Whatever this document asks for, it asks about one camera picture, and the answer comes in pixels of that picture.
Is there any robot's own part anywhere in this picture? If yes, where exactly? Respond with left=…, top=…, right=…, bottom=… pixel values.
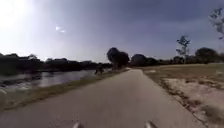
left=144, top=120, right=158, bottom=128

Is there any grey paved path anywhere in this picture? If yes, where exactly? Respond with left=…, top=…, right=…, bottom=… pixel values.
left=0, top=68, right=208, bottom=128

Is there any pond water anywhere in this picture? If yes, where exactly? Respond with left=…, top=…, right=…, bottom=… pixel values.
left=0, top=68, right=113, bottom=94

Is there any row of distant trees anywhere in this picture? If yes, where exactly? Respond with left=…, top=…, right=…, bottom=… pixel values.
left=129, top=47, right=224, bottom=67

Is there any clump of dark trees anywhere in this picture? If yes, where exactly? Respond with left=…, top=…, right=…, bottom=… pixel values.
left=106, top=47, right=130, bottom=70

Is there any tree with sparse branches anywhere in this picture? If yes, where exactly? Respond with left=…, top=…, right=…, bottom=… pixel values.
left=209, top=6, right=224, bottom=40

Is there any small dark bush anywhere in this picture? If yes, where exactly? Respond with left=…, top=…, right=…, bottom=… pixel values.
left=94, top=63, right=104, bottom=75

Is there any row of trees behind pond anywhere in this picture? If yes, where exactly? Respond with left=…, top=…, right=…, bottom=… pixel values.
left=0, top=52, right=113, bottom=76

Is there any thin sparse tree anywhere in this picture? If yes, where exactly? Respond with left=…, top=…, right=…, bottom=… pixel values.
left=175, top=35, right=192, bottom=65

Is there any grass verge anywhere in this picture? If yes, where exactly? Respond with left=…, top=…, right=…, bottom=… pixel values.
left=0, top=68, right=130, bottom=113

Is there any dry grass and sand field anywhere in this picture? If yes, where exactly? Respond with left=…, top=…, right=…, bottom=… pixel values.
left=138, top=62, right=224, bottom=128

